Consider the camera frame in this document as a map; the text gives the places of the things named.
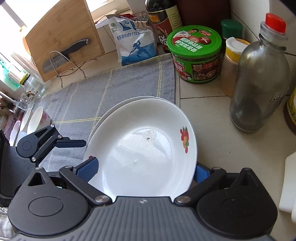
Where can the grey and teal towel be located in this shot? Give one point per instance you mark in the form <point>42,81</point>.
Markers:
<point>104,88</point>

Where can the white bowl pink floral print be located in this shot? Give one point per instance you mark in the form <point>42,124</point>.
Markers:
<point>39,120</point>

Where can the green lid sauce jar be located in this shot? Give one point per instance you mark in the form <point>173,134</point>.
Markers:
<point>194,53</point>

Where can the small white box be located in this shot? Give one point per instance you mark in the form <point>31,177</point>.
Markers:
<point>103,23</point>

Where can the white and blue salt bag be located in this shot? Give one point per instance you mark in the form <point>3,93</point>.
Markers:
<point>136,44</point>

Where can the dark vinegar bottle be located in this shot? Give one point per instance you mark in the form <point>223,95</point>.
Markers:
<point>161,18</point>

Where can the green dish soap bottle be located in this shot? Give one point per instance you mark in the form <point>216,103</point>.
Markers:
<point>10,74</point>

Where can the glass bottle red cap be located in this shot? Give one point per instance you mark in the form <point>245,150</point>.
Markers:
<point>259,81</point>

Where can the cooking oil bottle yellow cap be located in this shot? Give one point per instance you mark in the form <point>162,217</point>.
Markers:
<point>291,111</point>

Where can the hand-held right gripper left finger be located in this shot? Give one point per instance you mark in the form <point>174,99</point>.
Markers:
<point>89,169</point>

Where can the bamboo cutting board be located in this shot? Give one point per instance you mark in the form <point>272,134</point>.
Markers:
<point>62,27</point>

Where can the yellow lid spice jar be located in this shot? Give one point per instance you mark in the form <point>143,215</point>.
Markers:
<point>231,69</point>

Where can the glass jar black yellow lid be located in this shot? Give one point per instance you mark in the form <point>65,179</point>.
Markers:
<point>34,85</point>

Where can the binder clip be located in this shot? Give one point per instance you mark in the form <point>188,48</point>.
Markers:
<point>138,22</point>
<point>144,17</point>

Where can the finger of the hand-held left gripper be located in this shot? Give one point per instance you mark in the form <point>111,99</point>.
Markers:
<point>69,143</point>

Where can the white plastic container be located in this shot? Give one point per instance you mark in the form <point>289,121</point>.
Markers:
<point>289,185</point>

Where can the green cap spice jar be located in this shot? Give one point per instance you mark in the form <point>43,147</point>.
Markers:
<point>231,30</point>

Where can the white plate red flower print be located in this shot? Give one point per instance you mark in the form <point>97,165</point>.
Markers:
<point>134,98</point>
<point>138,157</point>

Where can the clear drinking glass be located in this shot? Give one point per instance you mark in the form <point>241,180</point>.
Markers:
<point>25,100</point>

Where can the plain white bowl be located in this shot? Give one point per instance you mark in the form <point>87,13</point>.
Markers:
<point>25,120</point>

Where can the dark red knife block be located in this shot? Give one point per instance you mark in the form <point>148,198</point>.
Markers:
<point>203,11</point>

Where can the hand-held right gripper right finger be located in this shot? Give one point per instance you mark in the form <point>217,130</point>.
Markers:
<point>202,173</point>

